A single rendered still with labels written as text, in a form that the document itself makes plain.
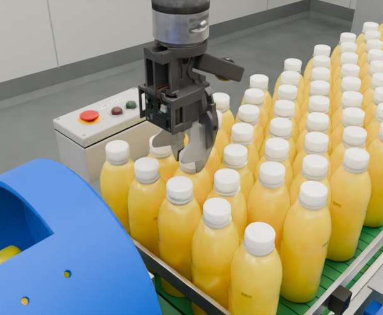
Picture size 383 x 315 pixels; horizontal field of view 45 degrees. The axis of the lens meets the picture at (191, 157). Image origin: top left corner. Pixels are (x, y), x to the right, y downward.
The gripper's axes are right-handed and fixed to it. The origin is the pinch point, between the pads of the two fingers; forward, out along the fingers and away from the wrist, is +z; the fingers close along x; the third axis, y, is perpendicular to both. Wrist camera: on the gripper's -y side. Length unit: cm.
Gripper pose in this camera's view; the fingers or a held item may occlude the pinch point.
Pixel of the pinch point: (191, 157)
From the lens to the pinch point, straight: 74.6
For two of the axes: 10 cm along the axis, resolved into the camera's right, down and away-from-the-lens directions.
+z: -0.1, 8.3, 5.5
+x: 7.1, 3.9, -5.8
